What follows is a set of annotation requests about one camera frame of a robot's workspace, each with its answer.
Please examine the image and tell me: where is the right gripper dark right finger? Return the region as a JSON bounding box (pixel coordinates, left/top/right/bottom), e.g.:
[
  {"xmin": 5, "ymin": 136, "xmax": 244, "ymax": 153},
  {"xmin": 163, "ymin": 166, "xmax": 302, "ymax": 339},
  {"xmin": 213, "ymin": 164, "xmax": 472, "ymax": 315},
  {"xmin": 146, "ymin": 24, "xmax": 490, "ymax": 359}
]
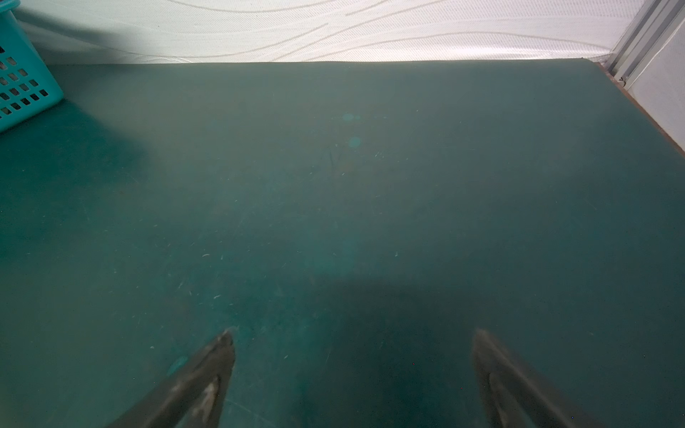
[{"xmin": 473, "ymin": 329, "xmax": 604, "ymax": 428}]

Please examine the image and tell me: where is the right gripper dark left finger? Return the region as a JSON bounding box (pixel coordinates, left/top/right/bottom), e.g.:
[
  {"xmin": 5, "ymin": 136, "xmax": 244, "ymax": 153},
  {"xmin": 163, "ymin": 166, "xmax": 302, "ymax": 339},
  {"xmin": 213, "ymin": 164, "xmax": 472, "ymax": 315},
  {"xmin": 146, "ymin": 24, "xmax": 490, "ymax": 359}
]
[{"xmin": 109, "ymin": 330, "xmax": 235, "ymax": 428}]

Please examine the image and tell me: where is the green table mat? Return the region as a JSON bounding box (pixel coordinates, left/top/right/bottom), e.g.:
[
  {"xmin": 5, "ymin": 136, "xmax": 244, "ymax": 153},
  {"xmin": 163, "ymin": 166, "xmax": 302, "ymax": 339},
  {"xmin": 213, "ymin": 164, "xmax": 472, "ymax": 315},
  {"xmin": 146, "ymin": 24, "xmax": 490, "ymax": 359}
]
[{"xmin": 1, "ymin": 60, "xmax": 684, "ymax": 427}]

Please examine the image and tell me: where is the teal plastic basket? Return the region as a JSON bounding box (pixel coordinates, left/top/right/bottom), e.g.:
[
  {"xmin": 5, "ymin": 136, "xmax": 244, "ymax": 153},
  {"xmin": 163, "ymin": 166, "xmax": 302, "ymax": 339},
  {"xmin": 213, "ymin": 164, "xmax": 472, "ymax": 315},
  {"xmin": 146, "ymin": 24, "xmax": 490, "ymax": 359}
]
[{"xmin": 0, "ymin": 0, "xmax": 64, "ymax": 132}]

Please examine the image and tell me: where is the aluminium corner frame post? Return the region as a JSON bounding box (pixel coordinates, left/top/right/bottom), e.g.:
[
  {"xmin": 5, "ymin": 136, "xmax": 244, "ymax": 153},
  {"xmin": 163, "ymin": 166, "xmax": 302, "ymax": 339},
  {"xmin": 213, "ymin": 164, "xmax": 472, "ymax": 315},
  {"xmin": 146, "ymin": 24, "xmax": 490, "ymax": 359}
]
[{"xmin": 604, "ymin": 0, "xmax": 684, "ymax": 90}]

